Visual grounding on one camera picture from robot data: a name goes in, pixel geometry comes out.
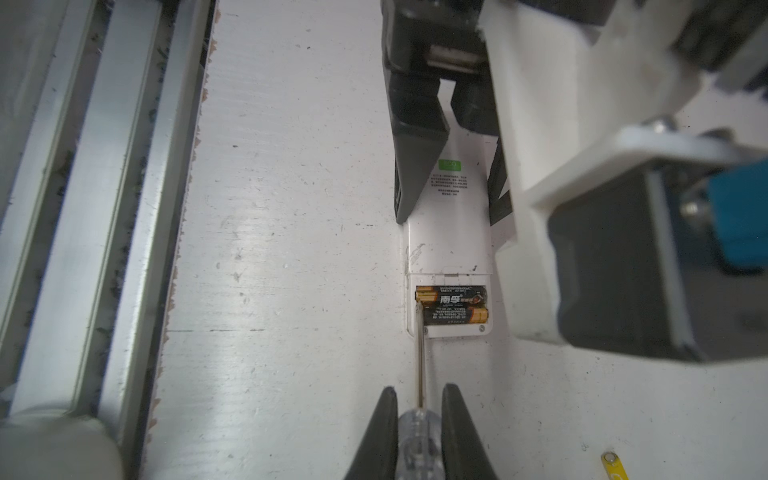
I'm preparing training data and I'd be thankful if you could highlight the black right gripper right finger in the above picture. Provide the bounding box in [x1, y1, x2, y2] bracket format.
[441, 383, 498, 479]

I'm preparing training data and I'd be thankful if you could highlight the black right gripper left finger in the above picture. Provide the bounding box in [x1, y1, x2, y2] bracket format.
[344, 386, 399, 480]

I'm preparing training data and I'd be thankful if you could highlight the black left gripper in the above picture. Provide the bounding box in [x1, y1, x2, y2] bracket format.
[380, 0, 513, 226]

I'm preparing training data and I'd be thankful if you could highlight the clear handle screwdriver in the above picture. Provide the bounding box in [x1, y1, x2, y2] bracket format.
[395, 302, 446, 480]

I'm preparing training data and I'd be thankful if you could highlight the white TCL remote control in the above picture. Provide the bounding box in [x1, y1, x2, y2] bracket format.
[405, 80, 495, 339]

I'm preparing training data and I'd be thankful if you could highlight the black gold battery lower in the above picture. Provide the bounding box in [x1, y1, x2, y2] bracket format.
[423, 306, 489, 326]

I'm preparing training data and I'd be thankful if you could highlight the black gold battery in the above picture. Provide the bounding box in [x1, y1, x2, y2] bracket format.
[423, 306, 489, 326]
[415, 285, 487, 308]

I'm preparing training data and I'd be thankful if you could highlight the black gold battery upper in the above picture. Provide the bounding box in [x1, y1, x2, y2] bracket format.
[415, 285, 487, 308]

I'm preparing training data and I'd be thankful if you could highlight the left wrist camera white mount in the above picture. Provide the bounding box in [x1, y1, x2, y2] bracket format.
[479, 1, 767, 363]

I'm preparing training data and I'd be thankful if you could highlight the aluminium front rail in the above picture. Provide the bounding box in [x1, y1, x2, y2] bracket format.
[1, 1, 215, 479]

